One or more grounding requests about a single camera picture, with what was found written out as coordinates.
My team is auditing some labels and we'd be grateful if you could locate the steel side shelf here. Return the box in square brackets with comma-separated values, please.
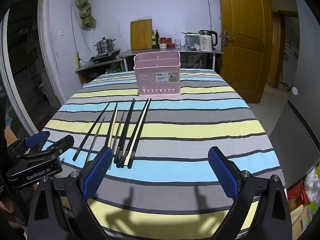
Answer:
[75, 57, 125, 86]

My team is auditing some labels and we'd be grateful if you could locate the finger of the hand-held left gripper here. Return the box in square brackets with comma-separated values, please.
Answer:
[47, 134, 75, 157]
[24, 131, 50, 149]

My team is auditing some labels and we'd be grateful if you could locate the black induction cooker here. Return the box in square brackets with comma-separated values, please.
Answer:
[89, 50, 121, 63]

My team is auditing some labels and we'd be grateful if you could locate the grey refrigerator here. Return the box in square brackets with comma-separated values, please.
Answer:
[269, 0, 320, 191]

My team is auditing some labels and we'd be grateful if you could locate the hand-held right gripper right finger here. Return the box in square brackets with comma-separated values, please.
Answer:
[208, 146, 293, 240]

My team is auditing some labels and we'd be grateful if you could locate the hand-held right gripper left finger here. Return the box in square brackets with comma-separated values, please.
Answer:
[27, 146, 113, 240]

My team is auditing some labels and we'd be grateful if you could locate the clear plastic storage container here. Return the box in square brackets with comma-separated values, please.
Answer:
[184, 32, 200, 49]

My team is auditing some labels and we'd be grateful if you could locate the steel kitchen counter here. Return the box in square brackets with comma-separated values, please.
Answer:
[117, 47, 224, 72]

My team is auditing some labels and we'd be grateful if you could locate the striped tablecloth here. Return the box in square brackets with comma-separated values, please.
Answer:
[27, 69, 288, 240]

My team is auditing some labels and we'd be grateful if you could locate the wooden cutting board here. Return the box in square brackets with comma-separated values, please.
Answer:
[130, 19, 153, 50]

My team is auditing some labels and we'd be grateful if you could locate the dark wall cable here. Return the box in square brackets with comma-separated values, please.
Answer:
[71, 4, 87, 55]
[204, 0, 213, 31]

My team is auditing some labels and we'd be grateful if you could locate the pink plastic utensil basket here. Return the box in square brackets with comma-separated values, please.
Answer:
[133, 51, 181, 99]

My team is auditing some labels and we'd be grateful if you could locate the white plastic bag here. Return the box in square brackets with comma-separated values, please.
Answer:
[304, 161, 320, 203]

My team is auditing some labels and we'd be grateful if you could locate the row of mixed chopsticks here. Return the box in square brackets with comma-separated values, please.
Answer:
[72, 98, 152, 169]

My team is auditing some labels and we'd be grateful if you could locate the glass sliding door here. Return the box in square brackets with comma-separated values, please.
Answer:
[0, 5, 62, 143]

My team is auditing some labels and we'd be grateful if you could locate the metal door handle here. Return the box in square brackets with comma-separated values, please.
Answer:
[223, 30, 235, 46]

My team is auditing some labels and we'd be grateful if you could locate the steel steamer pot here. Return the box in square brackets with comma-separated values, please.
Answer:
[94, 37, 117, 55]

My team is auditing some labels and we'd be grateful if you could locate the red printed box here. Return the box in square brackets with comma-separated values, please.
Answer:
[287, 180, 310, 212]

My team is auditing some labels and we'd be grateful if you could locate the wooden door frame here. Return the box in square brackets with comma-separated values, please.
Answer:
[265, 10, 300, 90]

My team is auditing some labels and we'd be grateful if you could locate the green hanging cloth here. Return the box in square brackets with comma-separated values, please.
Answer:
[75, 0, 97, 29]

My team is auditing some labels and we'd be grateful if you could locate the white electric kettle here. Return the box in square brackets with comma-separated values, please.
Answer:
[199, 30, 218, 51]

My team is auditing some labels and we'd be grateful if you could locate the wooden door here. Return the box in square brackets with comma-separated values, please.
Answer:
[217, 0, 272, 104]

